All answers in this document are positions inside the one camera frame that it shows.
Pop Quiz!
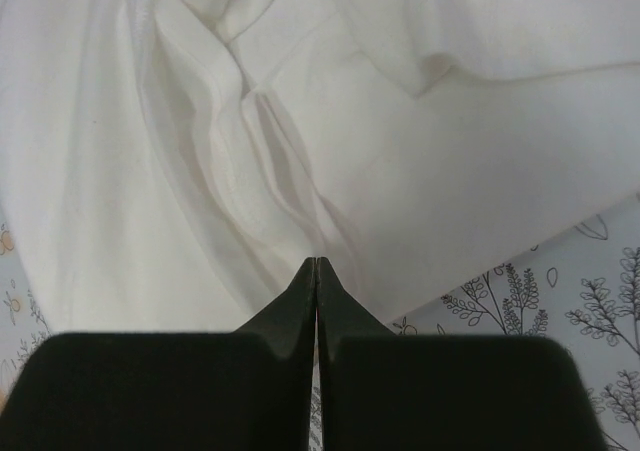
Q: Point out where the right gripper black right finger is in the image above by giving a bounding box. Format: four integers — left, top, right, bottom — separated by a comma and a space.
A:
317, 258, 605, 450

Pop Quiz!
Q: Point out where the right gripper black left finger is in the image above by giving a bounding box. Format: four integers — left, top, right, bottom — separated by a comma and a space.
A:
1, 258, 316, 450

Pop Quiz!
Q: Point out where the white t shirt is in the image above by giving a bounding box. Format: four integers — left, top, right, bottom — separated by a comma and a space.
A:
1, 0, 639, 332

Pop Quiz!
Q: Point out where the floral patterned table mat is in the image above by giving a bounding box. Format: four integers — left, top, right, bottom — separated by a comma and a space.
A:
0, 205, 640, 451

